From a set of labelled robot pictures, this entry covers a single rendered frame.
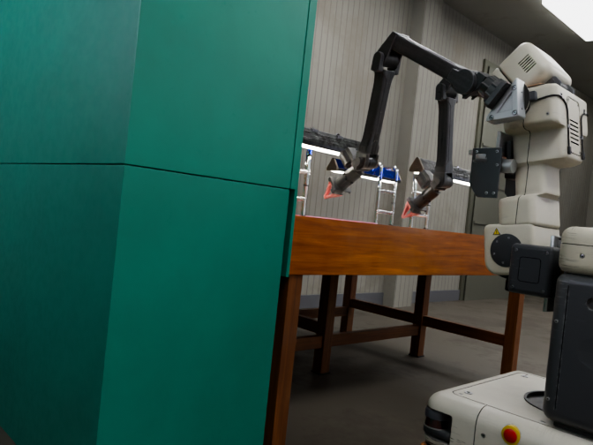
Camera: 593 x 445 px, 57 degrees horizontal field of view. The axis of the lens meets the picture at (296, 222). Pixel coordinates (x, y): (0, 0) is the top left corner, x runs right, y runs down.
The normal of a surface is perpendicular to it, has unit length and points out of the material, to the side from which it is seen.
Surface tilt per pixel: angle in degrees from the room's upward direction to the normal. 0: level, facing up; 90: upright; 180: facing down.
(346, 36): 90
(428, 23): 90
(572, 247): 90
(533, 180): 90
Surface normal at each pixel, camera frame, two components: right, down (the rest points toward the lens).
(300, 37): 0.69, 0.08
